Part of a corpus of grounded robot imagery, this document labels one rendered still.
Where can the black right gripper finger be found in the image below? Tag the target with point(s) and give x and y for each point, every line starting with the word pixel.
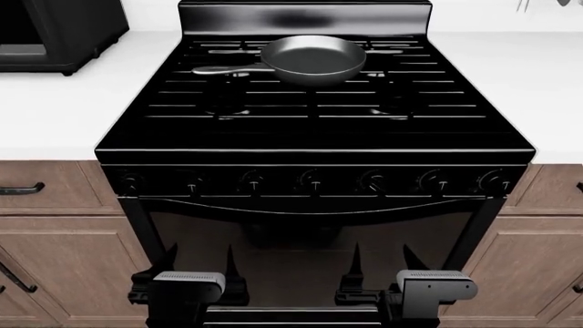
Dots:
pixel 413 259
pixel 354 266

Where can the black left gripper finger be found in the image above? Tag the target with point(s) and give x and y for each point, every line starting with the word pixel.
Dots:
pixel 167 261
pixel 232 266

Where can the black stove knob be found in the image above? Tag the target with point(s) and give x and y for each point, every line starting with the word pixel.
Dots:
pixel 375 181
pixel 192 184
pixel 313 181
pixel 131 181
pixel 495 179
pixel 252 181
pixel 437 180

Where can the black gas stove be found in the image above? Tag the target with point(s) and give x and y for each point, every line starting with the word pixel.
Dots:
pixel 291 136

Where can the black oven door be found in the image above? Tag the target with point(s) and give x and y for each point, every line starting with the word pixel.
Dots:
pixel 300 239

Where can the black robot torso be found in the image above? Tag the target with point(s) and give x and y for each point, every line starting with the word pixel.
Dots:
pixel 293 317

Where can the brown wooden cabinet door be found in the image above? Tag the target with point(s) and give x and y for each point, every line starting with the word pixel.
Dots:
pixel 524 259
pixel 73 266

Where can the brown wooden drawer front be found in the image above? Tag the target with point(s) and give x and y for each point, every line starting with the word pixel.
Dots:
pixel 59 186
pixel 546 188

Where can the dark grey frying pan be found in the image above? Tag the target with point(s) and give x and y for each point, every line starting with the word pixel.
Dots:
pixel 314 61

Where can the black microwave oven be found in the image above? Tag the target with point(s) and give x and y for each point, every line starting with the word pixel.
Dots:
pixel 59 30

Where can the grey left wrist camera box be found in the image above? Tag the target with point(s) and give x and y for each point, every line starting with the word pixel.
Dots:
pixel 189 285

